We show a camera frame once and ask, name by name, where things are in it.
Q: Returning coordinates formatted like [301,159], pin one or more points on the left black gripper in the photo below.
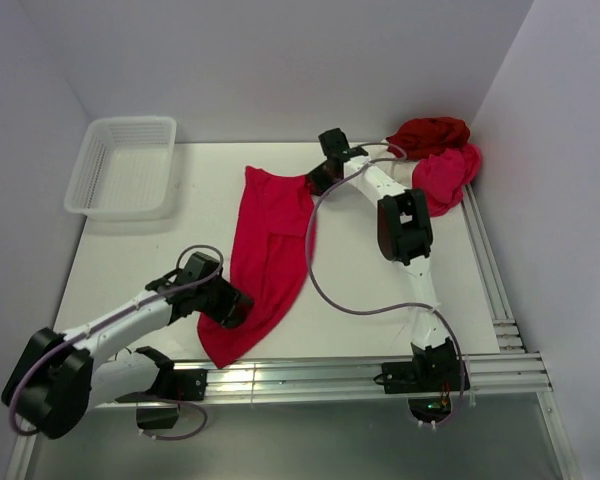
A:
[225,314]

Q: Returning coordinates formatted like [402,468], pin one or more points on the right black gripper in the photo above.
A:
[316,178]

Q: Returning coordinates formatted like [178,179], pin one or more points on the bright red t-shirt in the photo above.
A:
[267,261]

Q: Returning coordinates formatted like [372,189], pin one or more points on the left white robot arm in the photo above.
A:
[62,375]

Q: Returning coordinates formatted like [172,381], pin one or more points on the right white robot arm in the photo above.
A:
[405,238]

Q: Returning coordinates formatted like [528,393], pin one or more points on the white t-shirt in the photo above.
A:
[402,172]

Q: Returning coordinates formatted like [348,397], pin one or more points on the dark red t-shirt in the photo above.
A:
[420,137]

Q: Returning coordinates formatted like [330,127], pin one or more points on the pink t-shirt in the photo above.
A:
[442,177]

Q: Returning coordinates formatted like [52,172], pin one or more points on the white plastic mesh basket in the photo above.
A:
[124,170]

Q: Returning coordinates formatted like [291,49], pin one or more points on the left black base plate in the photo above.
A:
[187,382]

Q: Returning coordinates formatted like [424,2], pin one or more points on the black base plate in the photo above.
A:
[187,382]
[411,377]

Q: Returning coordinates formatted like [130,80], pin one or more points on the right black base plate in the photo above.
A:
[411,377]

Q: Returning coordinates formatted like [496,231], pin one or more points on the aluminium mounting rail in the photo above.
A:
[280,380]

